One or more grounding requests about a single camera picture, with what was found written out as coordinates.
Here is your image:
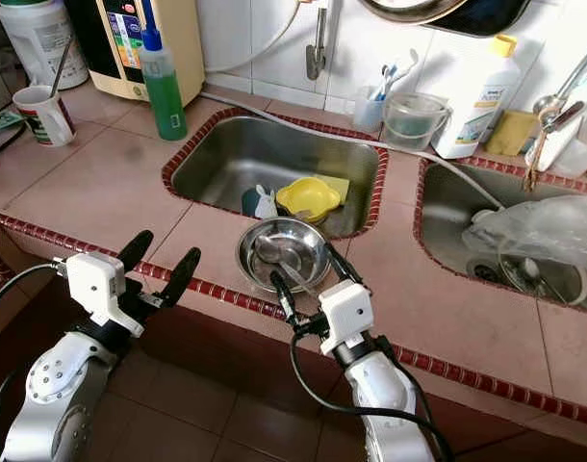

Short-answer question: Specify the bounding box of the hanging steel pan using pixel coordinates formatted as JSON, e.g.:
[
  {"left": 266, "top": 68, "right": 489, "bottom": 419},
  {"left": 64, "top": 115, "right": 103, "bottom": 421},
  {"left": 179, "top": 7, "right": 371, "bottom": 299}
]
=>
[{"left": 356, "top": 0, "right": 477, "bottom": 25}]

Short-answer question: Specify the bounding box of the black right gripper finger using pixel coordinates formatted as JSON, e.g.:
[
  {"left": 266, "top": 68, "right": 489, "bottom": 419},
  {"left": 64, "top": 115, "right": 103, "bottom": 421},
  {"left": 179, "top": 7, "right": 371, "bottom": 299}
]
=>
[
  {"left": 321, "top": 242, "right": 355, "bottom": 287},
  {"left": 269, "top": 269, "right": 301, "bottom": 325}
]

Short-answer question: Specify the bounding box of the yellow sponge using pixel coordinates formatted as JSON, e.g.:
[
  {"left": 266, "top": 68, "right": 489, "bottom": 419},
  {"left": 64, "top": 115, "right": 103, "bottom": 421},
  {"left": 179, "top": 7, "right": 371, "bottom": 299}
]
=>
[{"left": 318, "top": 175, "right": 352, "bottom": 205}]

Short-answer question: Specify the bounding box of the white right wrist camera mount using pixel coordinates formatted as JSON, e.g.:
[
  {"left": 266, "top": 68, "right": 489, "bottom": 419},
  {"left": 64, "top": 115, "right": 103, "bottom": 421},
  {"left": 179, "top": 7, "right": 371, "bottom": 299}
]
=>
[{"left": 318, "top": 279, "right": 376, "bottom": 355}]

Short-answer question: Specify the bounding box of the white hose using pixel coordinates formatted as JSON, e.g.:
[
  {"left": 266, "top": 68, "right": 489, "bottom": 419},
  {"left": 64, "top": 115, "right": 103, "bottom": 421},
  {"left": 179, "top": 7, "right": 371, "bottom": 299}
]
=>
[{"left": 205, "top": 0, "right": 304, "bottom": 76}]

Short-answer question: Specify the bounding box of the green soap bottle blue cap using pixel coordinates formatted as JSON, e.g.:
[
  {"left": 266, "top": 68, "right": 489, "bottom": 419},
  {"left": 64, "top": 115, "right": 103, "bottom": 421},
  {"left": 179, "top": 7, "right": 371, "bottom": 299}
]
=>
[{"left": 140, "top": 27, "right": 189, "bottom": 142}]

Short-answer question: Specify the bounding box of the clear toothbrush cup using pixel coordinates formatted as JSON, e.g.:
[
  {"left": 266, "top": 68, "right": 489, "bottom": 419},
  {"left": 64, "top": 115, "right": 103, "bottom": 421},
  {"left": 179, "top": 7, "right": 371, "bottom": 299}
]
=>
[{"left": 351, "top": 85, "right": 389, "bottom": 134}]

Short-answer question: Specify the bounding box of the white toothbrush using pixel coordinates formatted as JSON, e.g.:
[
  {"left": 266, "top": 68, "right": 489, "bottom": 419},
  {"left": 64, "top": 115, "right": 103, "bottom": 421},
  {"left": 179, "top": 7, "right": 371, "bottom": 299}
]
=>
[{"left": 390, "top": 48, "right": 421, "bottom": 92}]

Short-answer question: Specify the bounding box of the beige water ionizer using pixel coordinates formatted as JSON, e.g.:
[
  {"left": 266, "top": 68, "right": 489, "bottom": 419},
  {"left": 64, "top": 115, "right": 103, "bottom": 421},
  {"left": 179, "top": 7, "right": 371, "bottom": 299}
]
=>
[{"left": 63, "top": 0, "right": 206, "bottom": 104}]

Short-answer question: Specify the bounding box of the chrome gooseneck faucet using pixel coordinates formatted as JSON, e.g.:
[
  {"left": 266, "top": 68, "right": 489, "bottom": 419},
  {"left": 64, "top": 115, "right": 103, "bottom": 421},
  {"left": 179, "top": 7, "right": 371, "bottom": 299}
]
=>
[{"left": 529, "top": 38, "right": 587, "bottom": 136}]

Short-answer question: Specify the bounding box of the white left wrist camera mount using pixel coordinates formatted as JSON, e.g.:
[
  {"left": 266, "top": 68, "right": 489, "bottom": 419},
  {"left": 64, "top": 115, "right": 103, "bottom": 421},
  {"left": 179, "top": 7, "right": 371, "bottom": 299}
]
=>
[{"left": 64, "top": 252, "right": 145, "bottom": 338}]

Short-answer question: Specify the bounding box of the mustard sponge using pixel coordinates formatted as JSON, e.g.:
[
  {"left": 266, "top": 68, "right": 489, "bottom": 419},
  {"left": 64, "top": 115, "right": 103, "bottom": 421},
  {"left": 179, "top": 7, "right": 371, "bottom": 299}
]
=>
[{"left": 486, "top": 109, "right": 540, "bottom": 158}]

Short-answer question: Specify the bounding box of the brown string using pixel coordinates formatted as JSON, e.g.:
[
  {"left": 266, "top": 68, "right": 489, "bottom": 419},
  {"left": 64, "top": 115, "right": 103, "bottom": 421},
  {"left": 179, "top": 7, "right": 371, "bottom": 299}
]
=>
[{"left": 523, "top": 125, "right": 547, "bottom": 192}]

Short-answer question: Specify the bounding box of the white printed mug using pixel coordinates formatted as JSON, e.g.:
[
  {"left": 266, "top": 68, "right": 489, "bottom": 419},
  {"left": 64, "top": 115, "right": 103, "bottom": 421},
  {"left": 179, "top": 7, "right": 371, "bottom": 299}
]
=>
[{"left": 13, "top": 85, "right": 76, "bottom": 147}]

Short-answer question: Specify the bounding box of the blue toothbrush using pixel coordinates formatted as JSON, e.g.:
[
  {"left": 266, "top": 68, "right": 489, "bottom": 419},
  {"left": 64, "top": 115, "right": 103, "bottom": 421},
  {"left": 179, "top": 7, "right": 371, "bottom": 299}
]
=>
[{"left": 370, "top": 63, "right": 398, "bottom": 102}]

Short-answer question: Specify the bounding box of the clear plastic bag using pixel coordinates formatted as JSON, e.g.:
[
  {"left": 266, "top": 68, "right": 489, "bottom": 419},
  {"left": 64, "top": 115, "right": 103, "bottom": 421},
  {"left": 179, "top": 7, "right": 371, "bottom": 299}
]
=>
[{"left": 462, "top": 194, "right": 587, "bottom": 270}]

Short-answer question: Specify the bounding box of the clear plastic bucket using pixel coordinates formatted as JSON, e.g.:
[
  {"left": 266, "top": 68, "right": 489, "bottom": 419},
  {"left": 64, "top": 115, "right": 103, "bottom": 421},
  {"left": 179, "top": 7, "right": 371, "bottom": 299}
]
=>
[{"left": 380, "top": 91, "right": 453, "bottom": 150}]

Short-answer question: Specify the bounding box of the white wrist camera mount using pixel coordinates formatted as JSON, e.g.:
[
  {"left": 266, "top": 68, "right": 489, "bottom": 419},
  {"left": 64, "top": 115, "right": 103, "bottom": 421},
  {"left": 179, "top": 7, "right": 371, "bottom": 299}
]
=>
[
  {"left": 318, "top": 279, "right": 376, "bottom": 355},
  {"left": 64, "top": 252, "right": 145, "bottom": 338}
]

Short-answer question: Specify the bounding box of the steel stirring spoon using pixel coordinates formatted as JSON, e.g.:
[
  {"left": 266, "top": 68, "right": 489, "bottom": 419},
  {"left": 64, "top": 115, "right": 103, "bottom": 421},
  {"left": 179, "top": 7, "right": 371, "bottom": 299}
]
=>
[{"left": 48, "top": 37, "right": 78, "bottom": 97}]

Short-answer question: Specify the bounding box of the yellow plastic bowl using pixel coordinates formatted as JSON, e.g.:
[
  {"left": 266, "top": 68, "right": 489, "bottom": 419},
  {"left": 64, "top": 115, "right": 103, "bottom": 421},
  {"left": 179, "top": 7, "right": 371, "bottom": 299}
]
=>
[{"left": 274, "top": 176, "right": 343, "bottom": 224}]

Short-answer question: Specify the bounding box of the green paper slip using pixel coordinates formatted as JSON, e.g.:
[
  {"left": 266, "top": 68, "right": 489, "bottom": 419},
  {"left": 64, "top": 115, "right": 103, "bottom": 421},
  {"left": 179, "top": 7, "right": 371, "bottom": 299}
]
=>
[{"left": 0, "top": 111, "right": 25, "bottom": 133}]

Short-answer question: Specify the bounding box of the white bottle yellow cap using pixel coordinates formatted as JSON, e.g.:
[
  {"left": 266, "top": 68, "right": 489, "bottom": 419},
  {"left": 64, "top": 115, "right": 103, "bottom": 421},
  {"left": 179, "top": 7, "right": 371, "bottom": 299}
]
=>
[{"left": 431, "top": 34, "right": 523, "bottom": 160}]

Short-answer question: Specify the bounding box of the stainless steel bowl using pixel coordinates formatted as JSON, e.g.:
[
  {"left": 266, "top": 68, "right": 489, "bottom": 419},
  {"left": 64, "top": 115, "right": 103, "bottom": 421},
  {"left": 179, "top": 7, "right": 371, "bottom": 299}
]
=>
[{"left": 236, "top": 217, "right": 333, "bottom": 295}]

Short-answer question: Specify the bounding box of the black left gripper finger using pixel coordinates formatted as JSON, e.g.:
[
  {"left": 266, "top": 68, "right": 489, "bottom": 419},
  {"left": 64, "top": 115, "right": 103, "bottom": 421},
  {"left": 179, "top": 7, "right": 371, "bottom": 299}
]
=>
[
  {"left": 161, "top": 245, "right": 204, "bottom": 310},
  {"left": 117, "top": 228, "right": 156, "bottom": 274}
]

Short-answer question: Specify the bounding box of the dark blue small cup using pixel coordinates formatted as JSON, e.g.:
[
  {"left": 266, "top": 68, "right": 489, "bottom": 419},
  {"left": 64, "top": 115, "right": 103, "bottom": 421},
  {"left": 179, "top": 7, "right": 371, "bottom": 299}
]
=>
[{"left": 241, "top": 186, "right": 266, "bottom": 218}]

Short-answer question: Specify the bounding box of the stainless steel sink basin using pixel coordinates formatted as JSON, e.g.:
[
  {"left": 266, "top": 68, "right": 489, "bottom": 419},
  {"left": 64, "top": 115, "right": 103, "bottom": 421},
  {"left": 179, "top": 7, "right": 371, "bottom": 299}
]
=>
[
  {"left": 414, "top": 159, "right": 587, "bottom": 309},
  {"left": 168, "top": 115, "right": 381, "bottom": 240}
]

